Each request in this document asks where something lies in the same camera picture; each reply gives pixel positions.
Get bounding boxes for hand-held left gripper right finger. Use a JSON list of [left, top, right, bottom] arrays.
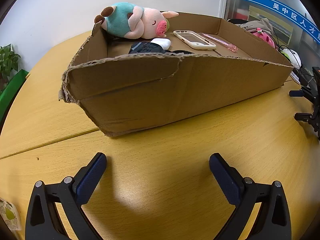
[[209, 152, 292, 240]]

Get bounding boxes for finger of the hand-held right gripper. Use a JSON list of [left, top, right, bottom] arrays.
[[294, 112, 320, 138], [289, 74, 316, 103]]

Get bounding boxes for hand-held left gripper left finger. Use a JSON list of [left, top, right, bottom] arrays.
[[25, 152, 107, 240]]

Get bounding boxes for pink pen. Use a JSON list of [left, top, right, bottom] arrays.
[[200, 32, 237, 53]]

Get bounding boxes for brown cardboard box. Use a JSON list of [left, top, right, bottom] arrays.
[[58, 11, 295, 137]]

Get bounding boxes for clear phone case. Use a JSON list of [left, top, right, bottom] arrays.
[[173, 30, 216, 50]]

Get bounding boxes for white earbuds case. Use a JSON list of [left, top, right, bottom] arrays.
[[150, 38, 171, 50]]

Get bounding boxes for pink and teal plush pig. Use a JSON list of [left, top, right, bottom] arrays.
[[94, 2, 179, 40]]

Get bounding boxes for white plush toy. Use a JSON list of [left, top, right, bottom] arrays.
[[281, 49, 303, 68]]

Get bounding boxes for pink plush toy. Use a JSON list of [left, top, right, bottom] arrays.
[[251, 31, 277, 49]]

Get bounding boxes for beige cloth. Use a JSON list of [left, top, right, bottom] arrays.
[[229, 18, 274, 34]]

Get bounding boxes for blue sign strip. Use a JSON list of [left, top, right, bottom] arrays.
[[236, 0, 320, 45]]

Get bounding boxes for green planter box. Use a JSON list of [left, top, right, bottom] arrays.
[[0, 70, 29, 128]]

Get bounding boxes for black sunglasses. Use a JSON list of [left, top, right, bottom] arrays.
[[128, 42, 194, 55]]

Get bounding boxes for green potted plant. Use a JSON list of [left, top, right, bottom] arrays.
[[0, 44, 22, 90]]

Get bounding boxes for black cable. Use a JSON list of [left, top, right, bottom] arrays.
[[272, 26, 304, 80]]

